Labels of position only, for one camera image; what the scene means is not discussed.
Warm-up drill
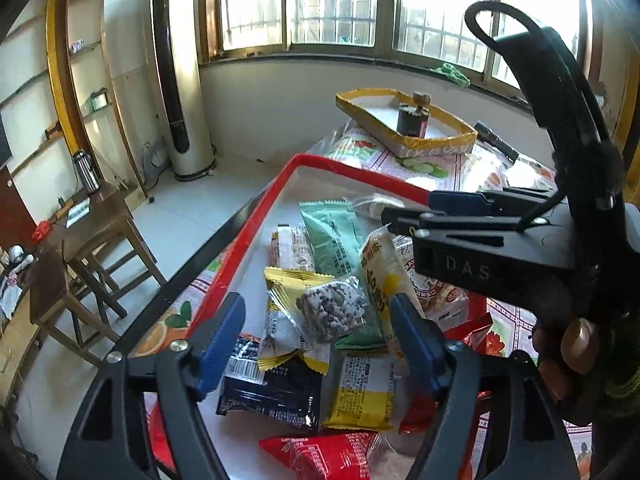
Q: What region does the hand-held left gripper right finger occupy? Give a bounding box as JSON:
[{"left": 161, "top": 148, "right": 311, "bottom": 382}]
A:
[{"left": 390, "top": 294, "right": 583, "bottom": 480}]

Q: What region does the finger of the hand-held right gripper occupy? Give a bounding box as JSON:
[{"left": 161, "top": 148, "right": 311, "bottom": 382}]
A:
[
  {"left": 429, "top": 187, "right": 567, "bottom": 216},
  {"left": 381, "top": 207, "right": 507, "bottom": 248}
]

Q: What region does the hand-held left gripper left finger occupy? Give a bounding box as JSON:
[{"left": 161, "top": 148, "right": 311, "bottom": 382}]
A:
[{"left": 56, "top": 292, "right": 247, "bottom": 480}]

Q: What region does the clear packet white cake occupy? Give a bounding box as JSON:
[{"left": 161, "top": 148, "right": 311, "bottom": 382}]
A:
[{"left": 345, "top": 194, "right": 406, "bottom": 221}]

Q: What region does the clear packet red brown label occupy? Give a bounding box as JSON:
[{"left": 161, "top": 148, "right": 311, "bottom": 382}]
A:
[{"left": 392, "top": 235, "right": 471, "bottom": 331}]

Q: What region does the large red snack packet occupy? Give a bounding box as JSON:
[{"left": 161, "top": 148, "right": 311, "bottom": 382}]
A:
[{"left": 400, "top": 312, "right": 516, "bottom": 433}]

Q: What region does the long golden snack packet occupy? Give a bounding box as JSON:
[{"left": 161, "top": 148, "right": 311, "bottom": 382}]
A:
[{"left": 359, "top": 225, "right": 426, "bottom": 361}]

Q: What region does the yellow white snack packet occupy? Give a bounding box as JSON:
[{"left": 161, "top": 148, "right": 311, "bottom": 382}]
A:
[
  {"left": 324, "top": 352, "right": 398, "bottom": 433},
  {"left": 257, "top": 267, "right": 336, "bottom": 376}
]

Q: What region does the green snack packet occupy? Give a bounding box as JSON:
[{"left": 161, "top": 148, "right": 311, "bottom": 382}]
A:
[{"left": 299, "top": 200, "right": 386, "bottom": 351}]

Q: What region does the black snack packet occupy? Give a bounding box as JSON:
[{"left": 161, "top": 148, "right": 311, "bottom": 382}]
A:
[{"left": 216, "top": 335, "right": 323, "bottom": 433}]

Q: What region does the clear packet dark seed bar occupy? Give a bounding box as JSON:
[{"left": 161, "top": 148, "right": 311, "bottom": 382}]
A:
[{"left": 267, "top": 275, "right": 383, "bottom": 353}]

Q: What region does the white orange printed snack packet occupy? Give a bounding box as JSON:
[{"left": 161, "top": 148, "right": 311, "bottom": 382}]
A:
[{"left": 270, "top": 225, "right": 317, "bottom": 273}]

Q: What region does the red rimmed tray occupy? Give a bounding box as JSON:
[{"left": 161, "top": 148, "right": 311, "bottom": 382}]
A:
[{"left": 145, "top": 154, "right": 493, "bottom": 480}]

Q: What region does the small red snack packet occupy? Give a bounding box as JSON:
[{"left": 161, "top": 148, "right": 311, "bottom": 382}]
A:
[{"left": 257, "top": 431, "right": 383, "bottom": 480}]

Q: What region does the person's right hand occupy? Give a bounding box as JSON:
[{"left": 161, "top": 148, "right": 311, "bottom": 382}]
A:
[{"left": 531, "top": 317, "right": 601, "bottom": 401}]

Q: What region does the fruit and flower printed tablecloth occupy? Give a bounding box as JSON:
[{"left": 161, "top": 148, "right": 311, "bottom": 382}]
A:
[{"left": 127, "top": 122, "right": 596, "bottom": 480}]

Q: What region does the yellow rimmed cardboard box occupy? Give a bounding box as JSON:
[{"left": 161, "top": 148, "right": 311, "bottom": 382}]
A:
[{"left": 335, "top": 87, "right": 478, "bottom": 157}]

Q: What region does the black flashlight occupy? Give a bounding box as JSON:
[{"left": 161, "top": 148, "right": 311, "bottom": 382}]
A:
[{"left": 472, "top": 120, "right": 521, "bottom": 163}]

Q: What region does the green cloth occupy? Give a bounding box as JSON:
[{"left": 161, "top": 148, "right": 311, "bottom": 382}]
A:
[{"left": 431, "top": 62, "right": 472, "bottom": 87}]

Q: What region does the wooden side table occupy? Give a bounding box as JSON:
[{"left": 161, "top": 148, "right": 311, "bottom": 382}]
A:
[{"left": 27, "top": 182, "right": 168, "bottom": 368}]

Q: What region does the beige standing air conditioner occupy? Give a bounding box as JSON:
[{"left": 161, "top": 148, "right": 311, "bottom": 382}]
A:
[{"left": 145, "top": 0, "right": 217, "bottom": 182}]

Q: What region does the yellow framed wall shelf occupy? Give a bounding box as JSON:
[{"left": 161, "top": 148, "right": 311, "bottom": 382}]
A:
[{"left": 0, "top": 0, "right": 146, "bottom": 201}]

